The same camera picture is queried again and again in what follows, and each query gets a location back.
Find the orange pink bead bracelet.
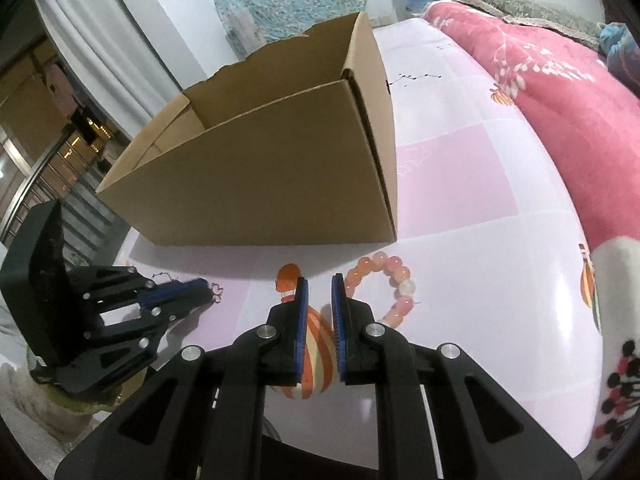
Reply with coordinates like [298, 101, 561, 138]
[342, 250, 419, 330]

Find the small silver earring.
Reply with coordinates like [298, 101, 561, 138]
[210, 283, 224, 304]

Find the brown cardboard box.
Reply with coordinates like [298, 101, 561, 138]
[98, 13, 397, 246]

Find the white curtain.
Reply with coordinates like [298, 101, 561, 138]
[35, 0, 180, 138]

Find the pink floral blanket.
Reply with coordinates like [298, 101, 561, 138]
[423, 1, 639, 248]

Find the grey pillow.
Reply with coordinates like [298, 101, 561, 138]
[457, 0, 602, 52]

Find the blue patterned blanket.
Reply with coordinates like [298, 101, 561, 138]
[600, 23, 640, 92]

